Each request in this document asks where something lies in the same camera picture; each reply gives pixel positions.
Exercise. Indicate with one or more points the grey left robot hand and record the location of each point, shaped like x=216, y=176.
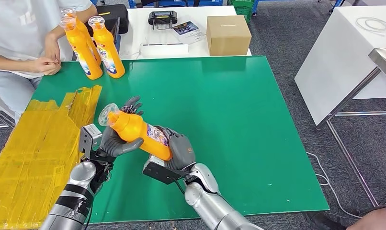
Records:
x=113, y=144

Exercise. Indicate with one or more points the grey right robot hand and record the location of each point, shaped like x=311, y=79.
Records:
x=182, y=149

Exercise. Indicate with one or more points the orange detergent bottle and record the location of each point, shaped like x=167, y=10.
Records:
x=109, y=54
x=85, y=57
x=86, y=31
x=132, y=128

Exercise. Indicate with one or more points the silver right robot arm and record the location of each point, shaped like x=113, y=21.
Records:
x=212, y=203

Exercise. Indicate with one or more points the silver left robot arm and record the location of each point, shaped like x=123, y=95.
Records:
x=75, y=193

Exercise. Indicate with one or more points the yellow taped cardboard sheet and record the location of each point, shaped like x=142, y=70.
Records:
x=31, y=143

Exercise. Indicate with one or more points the white flat box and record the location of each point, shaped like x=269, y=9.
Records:
x=163, y=51

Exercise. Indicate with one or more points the dark blue tablet folio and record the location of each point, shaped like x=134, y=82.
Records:
x=117, y=38

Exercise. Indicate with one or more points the white desk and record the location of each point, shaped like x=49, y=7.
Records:
x=139, y=32

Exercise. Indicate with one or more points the brown cardboard box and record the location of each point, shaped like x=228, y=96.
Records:
x=228, y=38

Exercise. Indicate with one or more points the printed booklet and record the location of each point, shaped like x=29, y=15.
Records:
x=186, y=29

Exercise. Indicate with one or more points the black carry case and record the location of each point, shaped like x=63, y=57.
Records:
x=120, y=22

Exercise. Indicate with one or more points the black remote controller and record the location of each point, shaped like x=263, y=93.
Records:
x=162, y=16

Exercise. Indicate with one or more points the black office chair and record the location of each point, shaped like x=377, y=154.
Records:
x=148, y=2

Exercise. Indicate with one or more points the person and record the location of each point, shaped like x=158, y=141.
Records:
x=12, y=31
x=370, y=222

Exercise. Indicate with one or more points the green plastic crate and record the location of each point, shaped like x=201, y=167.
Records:
x=244, y=10

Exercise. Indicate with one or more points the white square table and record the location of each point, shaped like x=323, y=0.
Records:
x=339, y=57

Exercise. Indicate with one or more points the blue trolley leg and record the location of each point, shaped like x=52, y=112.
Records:
x=334, y=4

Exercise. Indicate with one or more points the stainless steel table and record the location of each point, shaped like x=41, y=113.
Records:
x=385, y=61

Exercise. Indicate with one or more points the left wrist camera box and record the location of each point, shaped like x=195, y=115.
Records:
x=90, y=139

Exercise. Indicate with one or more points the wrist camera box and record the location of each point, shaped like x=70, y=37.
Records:
x=163, y=171
x=90, y=139

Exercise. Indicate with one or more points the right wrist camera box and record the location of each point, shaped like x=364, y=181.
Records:
x=163, y=171

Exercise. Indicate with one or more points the metal stool frame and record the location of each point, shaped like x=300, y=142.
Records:
x=2, y=125

